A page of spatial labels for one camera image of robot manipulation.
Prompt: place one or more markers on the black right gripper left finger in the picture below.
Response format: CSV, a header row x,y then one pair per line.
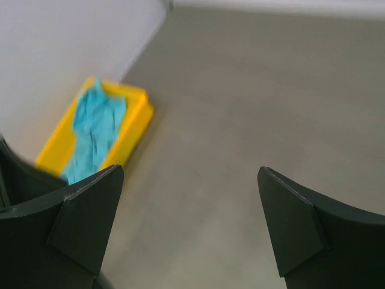
x,y
59,240

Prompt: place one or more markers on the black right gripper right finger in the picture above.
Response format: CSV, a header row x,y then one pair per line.
x,y
319,242

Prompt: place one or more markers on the turquoise t shirt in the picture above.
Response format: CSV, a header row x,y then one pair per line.
x,y
96,123

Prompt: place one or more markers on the yellow plastic bin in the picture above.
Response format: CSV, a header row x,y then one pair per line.
x,y
59,148

